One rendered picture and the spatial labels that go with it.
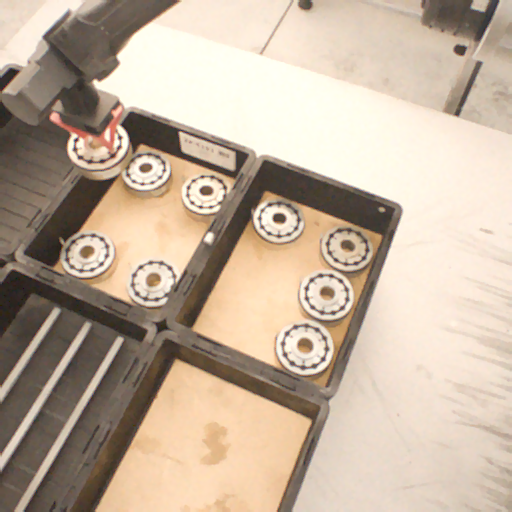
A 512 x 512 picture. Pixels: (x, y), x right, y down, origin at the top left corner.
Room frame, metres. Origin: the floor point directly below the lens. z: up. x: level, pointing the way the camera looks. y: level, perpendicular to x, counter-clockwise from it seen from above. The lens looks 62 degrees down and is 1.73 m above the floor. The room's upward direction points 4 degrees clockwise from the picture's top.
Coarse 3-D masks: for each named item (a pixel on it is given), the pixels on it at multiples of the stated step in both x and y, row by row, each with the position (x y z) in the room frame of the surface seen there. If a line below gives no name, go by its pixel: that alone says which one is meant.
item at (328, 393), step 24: (288, 168) 0.63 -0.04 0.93; (240, 192) 0.56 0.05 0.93; (360, 192) 0.59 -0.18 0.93; (216, 240) 0.46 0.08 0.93; (384, 240) 0.48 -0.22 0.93; (192, 288) 0.36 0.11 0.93; (360, 312) 0.34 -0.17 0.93; (192, 336) 0.28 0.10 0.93; (240, 360) 0.24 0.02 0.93; (312, 384) 0.21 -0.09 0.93; (336, 384) 0.21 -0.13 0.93
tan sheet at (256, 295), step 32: (320, 224) 0.57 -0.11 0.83; (352, 224) 0.58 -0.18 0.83; (256, 256) 0.48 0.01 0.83; (288, 256) 0.49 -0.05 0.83; (224, 288) 0.41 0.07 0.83; (256, 288) 0.42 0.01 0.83; (288, 288) 0.42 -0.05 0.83; (224, 320) 0.35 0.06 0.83; (256, 320) 0.35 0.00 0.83; (288, 320) 0.35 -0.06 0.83; (256, 352) 0.29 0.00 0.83; (320, 384) 0.24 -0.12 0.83
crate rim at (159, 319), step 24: (120, 120) 0.72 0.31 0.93; (168, 120) 0.73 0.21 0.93; (240, 144) 0.68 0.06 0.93; (48, 216) 0.48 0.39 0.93; (216, 216) 0.51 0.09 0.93; (24, 240) 0.43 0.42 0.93; (192, 264) 0.40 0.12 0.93; (96, 288) 0.35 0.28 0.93; (144, 312) 0.31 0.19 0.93; (168, 312) 0.31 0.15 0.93
